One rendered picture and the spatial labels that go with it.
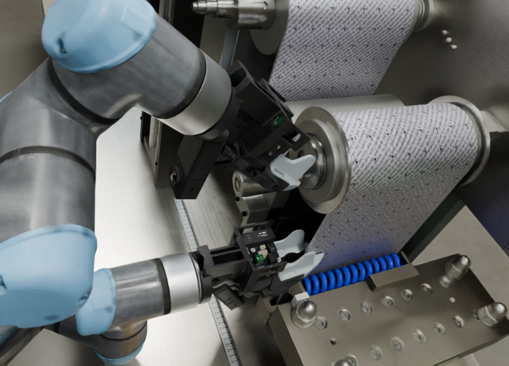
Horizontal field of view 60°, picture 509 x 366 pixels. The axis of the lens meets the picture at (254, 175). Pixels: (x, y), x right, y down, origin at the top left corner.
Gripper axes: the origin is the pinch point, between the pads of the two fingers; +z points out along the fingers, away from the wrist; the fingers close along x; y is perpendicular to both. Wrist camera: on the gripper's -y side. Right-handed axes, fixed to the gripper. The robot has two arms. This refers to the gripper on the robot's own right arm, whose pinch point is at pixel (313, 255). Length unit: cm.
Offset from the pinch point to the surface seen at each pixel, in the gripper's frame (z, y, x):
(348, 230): 4.0, 6.0, -0.3
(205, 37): 7, -8, 74
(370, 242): 11.1, 0.3, -0.3
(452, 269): 27.9, -4.4, -7.2
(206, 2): -12.1, 25.6, 30.4
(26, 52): -41, -109, 218
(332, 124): -2.6, 22.6, 6.2
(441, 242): 142, -109, 42
